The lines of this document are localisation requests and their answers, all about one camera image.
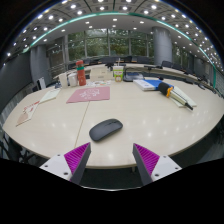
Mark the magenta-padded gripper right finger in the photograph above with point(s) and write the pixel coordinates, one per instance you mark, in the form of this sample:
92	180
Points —
147	160

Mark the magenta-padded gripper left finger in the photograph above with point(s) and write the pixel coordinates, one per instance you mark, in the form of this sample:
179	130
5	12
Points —
76	159

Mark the black computer mouse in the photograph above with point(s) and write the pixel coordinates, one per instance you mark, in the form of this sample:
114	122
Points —
105	129

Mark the pink printed mouse pad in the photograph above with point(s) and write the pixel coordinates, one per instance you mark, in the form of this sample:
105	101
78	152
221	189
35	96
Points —
88	94

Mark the red and white leaflet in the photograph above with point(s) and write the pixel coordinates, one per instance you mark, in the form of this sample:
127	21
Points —
28	112

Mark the blue and white book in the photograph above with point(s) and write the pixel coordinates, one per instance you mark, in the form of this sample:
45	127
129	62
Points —
146	84

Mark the white lidded mug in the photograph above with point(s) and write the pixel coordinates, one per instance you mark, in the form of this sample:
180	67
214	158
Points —
72	80

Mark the white ribbed paper cup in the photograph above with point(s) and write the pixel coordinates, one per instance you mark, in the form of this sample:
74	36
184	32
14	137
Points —
63	80

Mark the red bottle with green band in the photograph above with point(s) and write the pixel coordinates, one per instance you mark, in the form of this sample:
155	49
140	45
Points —
81	74

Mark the beige cardboard box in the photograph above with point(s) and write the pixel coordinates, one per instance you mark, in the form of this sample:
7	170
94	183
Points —
100	74

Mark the green white cup with straw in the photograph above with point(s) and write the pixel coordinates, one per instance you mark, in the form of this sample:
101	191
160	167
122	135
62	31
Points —
118	74

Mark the dark office chairs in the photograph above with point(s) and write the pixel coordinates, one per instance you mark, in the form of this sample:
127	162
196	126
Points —
166	64

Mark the ceiling lights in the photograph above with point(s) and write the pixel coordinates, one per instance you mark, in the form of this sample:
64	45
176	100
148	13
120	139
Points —
115	20

